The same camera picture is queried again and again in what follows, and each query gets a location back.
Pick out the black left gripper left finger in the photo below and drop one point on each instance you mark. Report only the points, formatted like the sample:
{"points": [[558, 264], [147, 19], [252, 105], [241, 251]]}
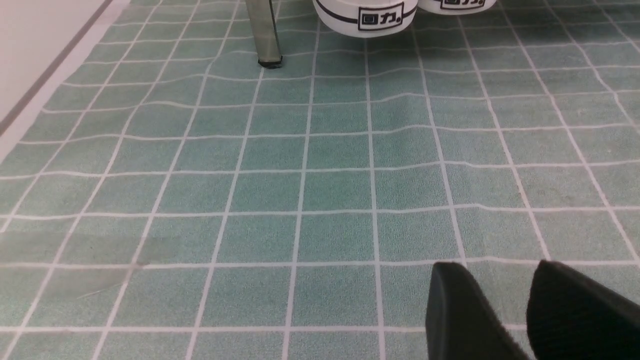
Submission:
{"points": [[460, 323]]}

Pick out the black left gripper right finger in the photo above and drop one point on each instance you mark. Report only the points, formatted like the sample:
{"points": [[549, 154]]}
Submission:
{"points": [[570, 316]]}

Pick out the silver metal shoe rack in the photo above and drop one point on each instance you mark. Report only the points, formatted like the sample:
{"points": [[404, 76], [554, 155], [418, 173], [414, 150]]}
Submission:
{"points": [[263, 26]]}

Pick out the green checkered floor mat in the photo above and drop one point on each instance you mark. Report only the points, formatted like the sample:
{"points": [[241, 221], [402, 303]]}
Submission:
{"points": [[174, 200]]}

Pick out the black white canvas sneaker right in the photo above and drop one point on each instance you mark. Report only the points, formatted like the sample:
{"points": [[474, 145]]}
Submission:
{"points": [[455, 7]]}

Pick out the black white canvas sneaker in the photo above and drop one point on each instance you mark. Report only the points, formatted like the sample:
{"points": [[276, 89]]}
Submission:
{"points": [[455, 7], [366, 18]]}

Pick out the black white canvas sneaker left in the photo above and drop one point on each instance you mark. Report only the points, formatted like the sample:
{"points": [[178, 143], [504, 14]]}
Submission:
{"points": [[366, 18]]}

